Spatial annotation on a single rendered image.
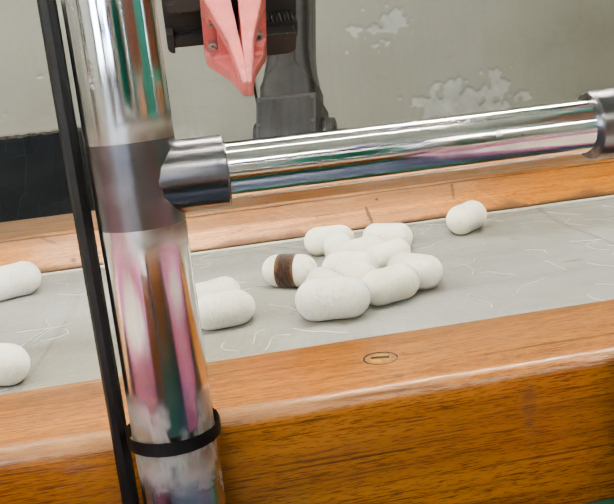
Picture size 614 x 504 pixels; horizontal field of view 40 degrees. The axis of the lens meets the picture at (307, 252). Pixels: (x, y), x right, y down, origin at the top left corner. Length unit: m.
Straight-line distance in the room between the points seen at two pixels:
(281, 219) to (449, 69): 2.03
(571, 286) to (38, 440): 0.28
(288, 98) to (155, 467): 0.70
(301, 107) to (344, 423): 0.66
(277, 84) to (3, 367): 0.60
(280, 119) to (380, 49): 1.68
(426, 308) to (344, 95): 2.15
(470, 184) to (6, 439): 0.46
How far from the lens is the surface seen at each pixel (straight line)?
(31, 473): 0.27
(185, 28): 0.67
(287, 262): 0.47
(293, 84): 0.91
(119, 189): 0.21
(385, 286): 0.42
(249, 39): 0.60
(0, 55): 2.58
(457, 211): 0.57
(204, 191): 0.21
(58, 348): 0.44
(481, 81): 2.65
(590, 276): 0.47
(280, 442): 0.26
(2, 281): 0.55
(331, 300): 0.40
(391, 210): 0.63
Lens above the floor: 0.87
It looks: 13 degrees down
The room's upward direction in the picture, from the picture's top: 6 degrees counter-clockwise
